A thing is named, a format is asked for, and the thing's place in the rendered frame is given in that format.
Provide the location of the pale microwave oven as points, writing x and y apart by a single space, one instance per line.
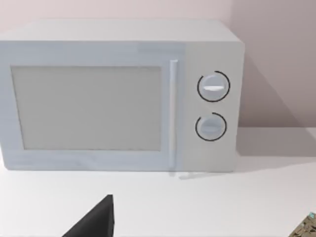
209 153

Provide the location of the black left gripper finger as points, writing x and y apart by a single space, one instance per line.
101 219

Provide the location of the brown speckled object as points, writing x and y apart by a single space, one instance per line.
304 227

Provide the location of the pale microwave knob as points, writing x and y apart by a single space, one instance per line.
213 85
210 126

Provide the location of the pale microwave door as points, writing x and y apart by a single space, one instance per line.
86 108

